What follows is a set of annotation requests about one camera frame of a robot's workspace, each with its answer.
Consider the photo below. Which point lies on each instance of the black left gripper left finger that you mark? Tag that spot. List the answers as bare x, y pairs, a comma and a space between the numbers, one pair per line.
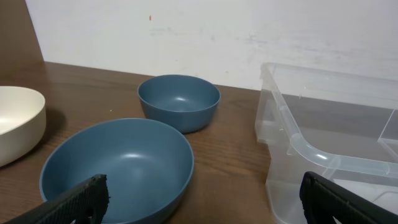
86, 203

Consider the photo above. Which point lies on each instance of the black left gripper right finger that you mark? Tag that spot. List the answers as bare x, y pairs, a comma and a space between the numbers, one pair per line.
325, 202

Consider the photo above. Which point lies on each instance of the near dark blue bowl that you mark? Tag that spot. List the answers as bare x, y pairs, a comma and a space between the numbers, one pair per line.
148, 166

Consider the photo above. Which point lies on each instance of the far dark blue bowl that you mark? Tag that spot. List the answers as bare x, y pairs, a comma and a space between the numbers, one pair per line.
186, 103

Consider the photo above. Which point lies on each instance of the large cream bowl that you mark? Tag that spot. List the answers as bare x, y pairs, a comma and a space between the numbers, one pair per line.
23, 121

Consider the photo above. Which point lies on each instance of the dark blue bowl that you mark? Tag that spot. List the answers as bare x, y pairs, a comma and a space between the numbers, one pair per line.
148, 166
186, 103

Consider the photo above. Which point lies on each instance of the clear plastic storage container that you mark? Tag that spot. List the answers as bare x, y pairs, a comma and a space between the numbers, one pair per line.
341, 126

